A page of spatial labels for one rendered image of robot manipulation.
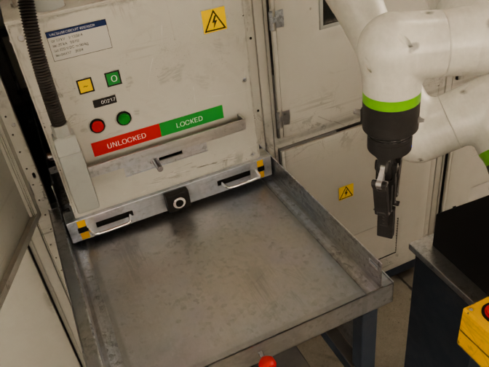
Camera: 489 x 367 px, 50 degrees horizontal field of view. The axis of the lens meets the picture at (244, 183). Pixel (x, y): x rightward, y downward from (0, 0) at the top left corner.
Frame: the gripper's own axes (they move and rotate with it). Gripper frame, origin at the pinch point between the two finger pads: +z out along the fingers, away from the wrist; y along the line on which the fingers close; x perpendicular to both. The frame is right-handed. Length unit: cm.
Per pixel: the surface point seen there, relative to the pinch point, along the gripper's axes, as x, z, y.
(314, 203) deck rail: -20.0, 10.1, -12.3
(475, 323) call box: 18.7, 10.9, 9.1
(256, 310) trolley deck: -20.6, 14.9, 18.2
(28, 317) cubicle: -98, 46, 23
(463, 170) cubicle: 2, 59, -107
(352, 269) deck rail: -6.6, 15.0, 0.4
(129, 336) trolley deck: -41, 14, 34
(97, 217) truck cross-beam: -66, 8, 12
